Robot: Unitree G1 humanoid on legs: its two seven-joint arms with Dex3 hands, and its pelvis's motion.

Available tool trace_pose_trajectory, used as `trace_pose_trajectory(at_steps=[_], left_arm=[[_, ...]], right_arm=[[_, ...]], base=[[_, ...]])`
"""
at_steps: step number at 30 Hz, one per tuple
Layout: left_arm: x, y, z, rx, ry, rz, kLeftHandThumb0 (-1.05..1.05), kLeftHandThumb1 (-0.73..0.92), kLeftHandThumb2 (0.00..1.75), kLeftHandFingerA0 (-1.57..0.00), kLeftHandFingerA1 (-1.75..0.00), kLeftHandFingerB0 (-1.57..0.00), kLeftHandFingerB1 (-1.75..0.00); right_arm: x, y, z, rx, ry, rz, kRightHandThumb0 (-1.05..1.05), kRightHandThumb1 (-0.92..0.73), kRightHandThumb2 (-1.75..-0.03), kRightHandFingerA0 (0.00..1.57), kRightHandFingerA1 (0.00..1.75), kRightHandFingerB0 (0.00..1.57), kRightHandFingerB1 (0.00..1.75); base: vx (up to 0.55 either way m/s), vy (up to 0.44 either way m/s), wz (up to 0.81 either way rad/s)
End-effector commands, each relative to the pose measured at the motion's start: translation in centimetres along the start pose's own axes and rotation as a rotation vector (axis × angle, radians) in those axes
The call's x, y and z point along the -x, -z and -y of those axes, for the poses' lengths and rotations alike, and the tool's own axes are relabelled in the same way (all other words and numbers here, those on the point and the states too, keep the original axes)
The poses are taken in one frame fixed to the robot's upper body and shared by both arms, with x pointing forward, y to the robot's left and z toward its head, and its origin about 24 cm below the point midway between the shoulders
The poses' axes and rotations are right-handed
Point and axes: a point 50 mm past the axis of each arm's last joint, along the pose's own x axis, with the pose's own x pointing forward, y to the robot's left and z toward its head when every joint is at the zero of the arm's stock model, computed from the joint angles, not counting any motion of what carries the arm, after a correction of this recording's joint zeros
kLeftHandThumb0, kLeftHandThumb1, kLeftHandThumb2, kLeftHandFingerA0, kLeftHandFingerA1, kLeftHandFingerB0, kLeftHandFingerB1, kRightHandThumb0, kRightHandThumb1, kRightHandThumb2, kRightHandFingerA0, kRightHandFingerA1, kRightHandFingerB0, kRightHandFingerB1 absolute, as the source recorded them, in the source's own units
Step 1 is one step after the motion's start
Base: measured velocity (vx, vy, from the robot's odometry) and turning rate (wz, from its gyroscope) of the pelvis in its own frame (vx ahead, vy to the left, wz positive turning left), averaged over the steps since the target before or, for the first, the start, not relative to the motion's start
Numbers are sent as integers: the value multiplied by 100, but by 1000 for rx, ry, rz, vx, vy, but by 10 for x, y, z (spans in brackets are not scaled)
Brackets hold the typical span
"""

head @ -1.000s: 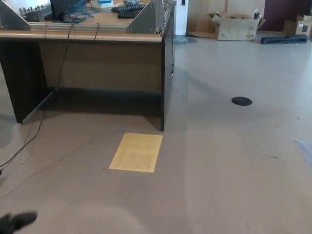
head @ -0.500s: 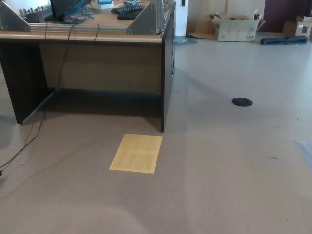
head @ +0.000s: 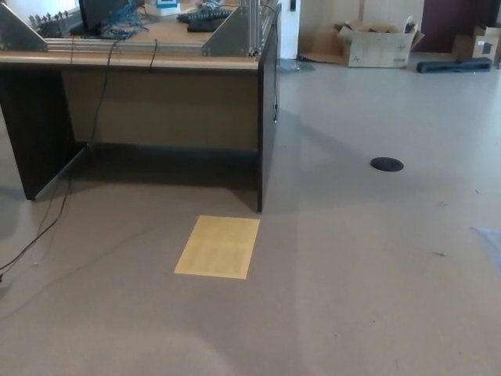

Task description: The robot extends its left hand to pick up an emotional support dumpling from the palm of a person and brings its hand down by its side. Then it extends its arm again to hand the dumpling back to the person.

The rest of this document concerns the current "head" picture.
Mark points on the yellow paper sheet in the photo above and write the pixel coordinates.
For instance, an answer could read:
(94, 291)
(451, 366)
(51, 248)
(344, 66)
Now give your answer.
(217, 246)

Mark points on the wooden desk with dark sides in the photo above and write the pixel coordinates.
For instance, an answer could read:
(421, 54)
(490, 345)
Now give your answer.
(156, 109)

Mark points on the crumpled clear plastic bag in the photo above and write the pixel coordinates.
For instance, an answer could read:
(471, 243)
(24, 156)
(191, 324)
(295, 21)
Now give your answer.
(295, 66)

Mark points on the black round floor cover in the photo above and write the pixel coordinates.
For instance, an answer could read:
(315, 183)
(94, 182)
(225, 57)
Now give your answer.
(387, 164)

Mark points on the flat cardboard sheet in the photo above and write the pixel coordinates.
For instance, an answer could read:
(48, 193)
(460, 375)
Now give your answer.
(319, 48)

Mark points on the black keyboard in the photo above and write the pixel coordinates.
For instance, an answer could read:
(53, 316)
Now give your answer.
(203, 15)
(203, 26)

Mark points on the large open cardboard box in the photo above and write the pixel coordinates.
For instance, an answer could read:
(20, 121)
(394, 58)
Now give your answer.
(377, 51)

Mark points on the white and blue box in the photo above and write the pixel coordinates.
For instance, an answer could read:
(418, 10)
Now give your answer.
(163, 6)

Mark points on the black monitor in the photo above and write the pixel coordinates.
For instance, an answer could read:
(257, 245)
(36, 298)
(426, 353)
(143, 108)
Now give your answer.
(92, 11)

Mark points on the small cardboard box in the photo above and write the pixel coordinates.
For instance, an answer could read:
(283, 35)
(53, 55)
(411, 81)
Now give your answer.
(471, 44)

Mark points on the dark maroon door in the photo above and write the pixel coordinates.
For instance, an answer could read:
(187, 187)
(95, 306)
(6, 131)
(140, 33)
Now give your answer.
(454, 19)

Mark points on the aluminium extrusion frame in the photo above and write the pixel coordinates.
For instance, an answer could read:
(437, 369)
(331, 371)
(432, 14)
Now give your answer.
(227, 35)

